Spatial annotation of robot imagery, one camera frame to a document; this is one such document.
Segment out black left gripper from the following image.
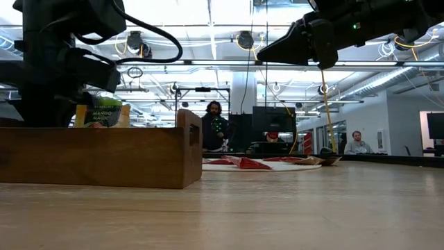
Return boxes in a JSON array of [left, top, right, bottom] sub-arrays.
[[0, 36, 121, 128]]

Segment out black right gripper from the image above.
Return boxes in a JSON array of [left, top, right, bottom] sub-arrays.
[[256, 13, 368, 70]]

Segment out orange mango tea packet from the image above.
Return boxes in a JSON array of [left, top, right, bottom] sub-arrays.
[[74, 103, 132, 128], [297, 155, 343, 167]]

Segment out succulent in patterned white pot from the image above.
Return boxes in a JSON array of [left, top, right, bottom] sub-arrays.
[[96, 96, 123, 108]]

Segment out wooden three-compartment tray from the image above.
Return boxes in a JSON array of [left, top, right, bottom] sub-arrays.
[[0, 108, 203, 190]]

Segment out black monitor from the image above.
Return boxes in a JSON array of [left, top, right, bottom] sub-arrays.
[[252, 106, 298, 133]]

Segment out person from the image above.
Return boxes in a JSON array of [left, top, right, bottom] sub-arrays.
[[200, 100, 232, 153], [343, 130, 375, 156]]

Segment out white round placemat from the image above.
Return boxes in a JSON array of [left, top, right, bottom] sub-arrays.
[[202, 158, 323, 173]]

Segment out black television screen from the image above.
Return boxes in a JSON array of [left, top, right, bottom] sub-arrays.
[[426, 112, 444, 140]]

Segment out black cable reel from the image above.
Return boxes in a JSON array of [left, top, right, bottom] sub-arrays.
[[236, 30, 255, 50], [126, 30, 153, 59]]

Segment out yellow cable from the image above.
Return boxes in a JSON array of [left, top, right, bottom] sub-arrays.
[[321, 69, 338, 153]]

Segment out silver ventilation duct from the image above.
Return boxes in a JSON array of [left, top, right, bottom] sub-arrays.
[[341, 65, 422, 101]]

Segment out black camera rig frame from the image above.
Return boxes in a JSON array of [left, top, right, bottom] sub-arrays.
[[174, 86, 232, 153]]

